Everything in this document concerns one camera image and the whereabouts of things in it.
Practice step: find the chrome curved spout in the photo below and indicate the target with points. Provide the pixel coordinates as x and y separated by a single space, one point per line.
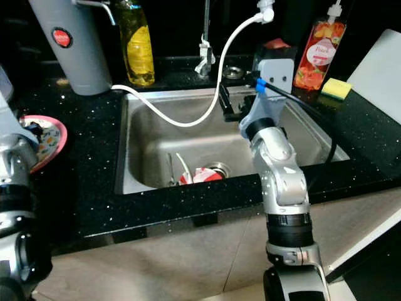
95 5

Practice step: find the yellow dish soap bottle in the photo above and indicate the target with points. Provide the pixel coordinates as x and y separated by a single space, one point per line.
141 53

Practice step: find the clear plastic sponge holder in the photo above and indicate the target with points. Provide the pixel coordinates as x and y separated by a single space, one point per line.
270 50

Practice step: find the chrome sink faucet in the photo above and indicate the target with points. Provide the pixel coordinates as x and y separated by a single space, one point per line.
205 56

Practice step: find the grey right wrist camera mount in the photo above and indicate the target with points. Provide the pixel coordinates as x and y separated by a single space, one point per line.
279 88

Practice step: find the metal cutlery piece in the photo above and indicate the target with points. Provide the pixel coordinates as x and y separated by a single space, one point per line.
170 170

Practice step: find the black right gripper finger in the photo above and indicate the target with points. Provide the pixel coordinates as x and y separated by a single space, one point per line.
225 101

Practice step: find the grey jug with red logo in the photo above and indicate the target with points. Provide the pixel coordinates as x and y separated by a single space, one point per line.
78 56

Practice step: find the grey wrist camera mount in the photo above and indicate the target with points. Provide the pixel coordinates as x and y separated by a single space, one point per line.
279 88
5 106

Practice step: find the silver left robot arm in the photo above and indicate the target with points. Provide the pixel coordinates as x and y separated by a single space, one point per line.
19 213

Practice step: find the red peach soap bottle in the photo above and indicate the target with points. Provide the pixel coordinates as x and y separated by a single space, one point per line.
319 59

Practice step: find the metal sink drain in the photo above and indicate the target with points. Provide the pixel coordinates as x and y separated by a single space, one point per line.
220 168

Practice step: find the yellow green sponge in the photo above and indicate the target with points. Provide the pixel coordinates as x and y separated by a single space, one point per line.
336 89

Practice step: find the pink rimmed patterned plate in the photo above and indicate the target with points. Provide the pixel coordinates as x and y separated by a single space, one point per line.
56 141

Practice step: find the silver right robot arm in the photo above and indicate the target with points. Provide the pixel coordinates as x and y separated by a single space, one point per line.
285 182

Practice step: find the white board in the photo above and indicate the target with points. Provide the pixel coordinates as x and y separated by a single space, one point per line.
379 75

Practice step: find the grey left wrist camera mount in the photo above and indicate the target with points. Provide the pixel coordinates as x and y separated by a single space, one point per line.
5 106

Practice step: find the stainless steel sink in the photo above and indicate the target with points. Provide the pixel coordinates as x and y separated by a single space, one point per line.
200 141

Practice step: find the dark cabinet with white edge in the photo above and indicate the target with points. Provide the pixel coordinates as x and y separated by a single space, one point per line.
376 276

